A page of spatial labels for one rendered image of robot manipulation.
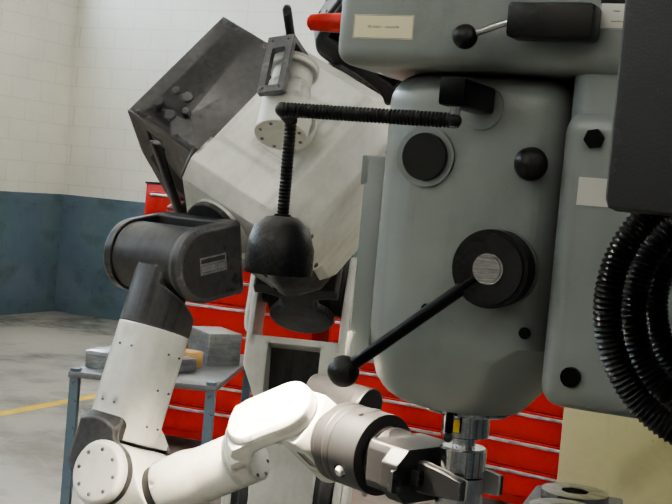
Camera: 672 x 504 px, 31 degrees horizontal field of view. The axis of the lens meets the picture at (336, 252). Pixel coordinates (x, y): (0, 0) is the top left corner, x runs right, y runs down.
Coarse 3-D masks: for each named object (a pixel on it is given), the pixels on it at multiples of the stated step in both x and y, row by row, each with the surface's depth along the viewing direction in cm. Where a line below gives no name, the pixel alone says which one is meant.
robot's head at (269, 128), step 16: (304, 64) 153; (272, 80) 151; (288, 80) 151; (304, 80) 152; (272, 96) 149; (288, 96) 149; (304, 96) 151; (272, 112) 148; (256, 128) 150; (272, 128) 149; (304, 128) 149; (272, 144) 152; (304, 144) 151
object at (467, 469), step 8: (440, 456) 122; (440, 464) 122; (448, 464) 121; (456, 464) 120; (464, 464) 120; (472, 464) 120; (480, 464) 121; (456, 472) 120; (464, 472) 120; (472, 472) 120; (480, 472) 121; (472, 480) 121; (480, 480) 121; (472, 488) 121; (480, 488) 121; (472, 496) 121; (480, 496) 121
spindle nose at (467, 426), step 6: (444, 420) 122; (462, 420) 120; (468, 420) 120; (474, 420) 120; (480, 420) 120; (486, 420) 121; (444, 426) 121; (462, 426) 120; (468, 426) 120; (474, 426) 120; (480, 426) 120; (486, 426) 121; (444, 432) 121; (462, 432) 120; (468, 432) 120; (474, 432) 120; (480, 432) 120; (486, 432) 121; (462, 438) 120; (468, 438) 120; (474, 438) 120; (480, 438) 120; (486, 438) 121
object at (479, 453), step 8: (440, 448) 122; (448, 448) 121; (456, 448) 121; (464, 448) 121; (472, 448) 122; (480, 448) 122; (448, 456) 121; (456, 456) 120; (464, 456) 120; (472, 456) 120; (480, 456) 121
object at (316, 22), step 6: (312, 18) 139; (318, 18) 139; (324, 18) 139; (330, 18) 138; (336, 18) 138; (312, 24) 139; (318, 24) 139; (324, 24) 139; (330, 24) 138; (336, 24) 138; (312, 30) 140; (318, 30) 140; (324, 30) 139; (330, 30) 139; (336, 30) 138
